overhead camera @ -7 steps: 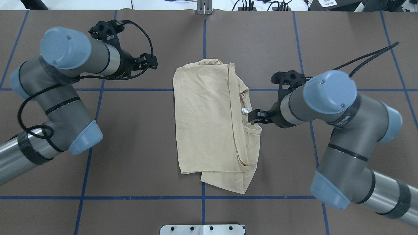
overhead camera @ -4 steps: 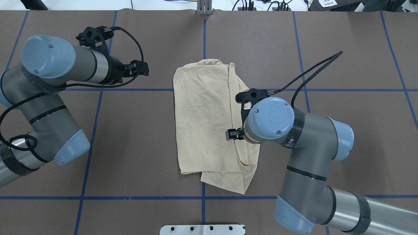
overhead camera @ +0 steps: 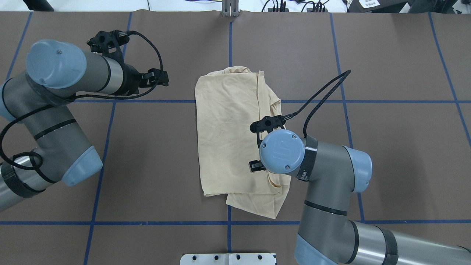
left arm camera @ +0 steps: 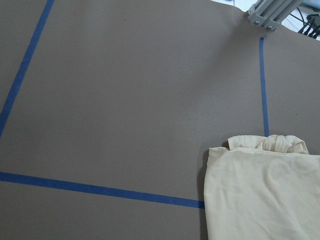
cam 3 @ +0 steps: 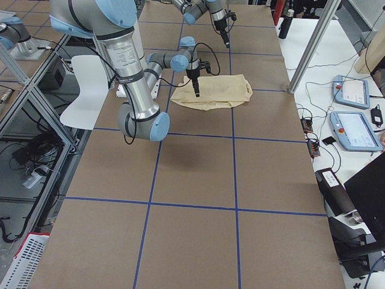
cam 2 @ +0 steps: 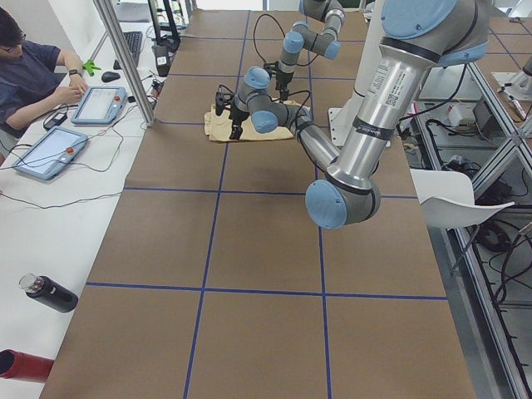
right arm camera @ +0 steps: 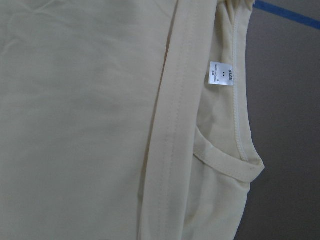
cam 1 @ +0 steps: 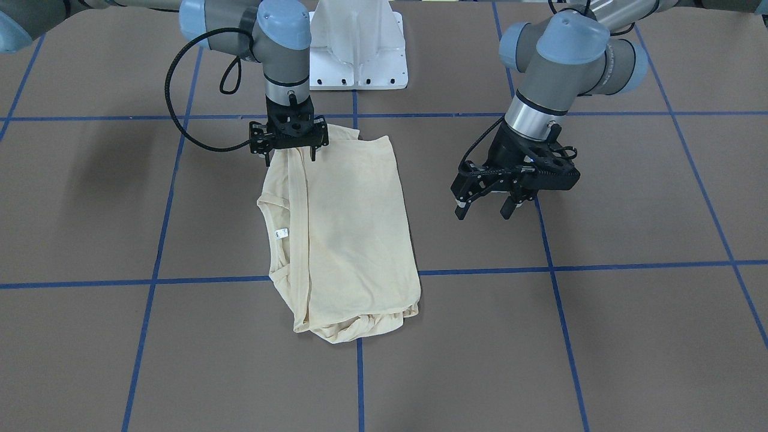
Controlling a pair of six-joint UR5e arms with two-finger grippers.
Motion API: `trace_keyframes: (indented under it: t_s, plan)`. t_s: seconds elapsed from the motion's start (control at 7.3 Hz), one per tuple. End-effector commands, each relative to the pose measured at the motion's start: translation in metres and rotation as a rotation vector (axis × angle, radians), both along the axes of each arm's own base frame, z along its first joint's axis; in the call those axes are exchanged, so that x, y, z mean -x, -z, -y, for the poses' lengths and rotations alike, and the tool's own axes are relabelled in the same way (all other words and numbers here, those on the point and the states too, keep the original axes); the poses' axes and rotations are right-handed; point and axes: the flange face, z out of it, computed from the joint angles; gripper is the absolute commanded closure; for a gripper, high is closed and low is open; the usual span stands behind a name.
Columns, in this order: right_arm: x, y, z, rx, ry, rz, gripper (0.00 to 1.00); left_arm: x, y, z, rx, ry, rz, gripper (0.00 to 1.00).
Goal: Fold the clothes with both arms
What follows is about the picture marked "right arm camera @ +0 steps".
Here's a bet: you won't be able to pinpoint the cream long-sleeve printed shirt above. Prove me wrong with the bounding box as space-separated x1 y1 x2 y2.
0 0 265 240

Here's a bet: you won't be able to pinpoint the blue tape grid lines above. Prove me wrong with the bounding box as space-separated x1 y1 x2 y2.
253 0 320 30

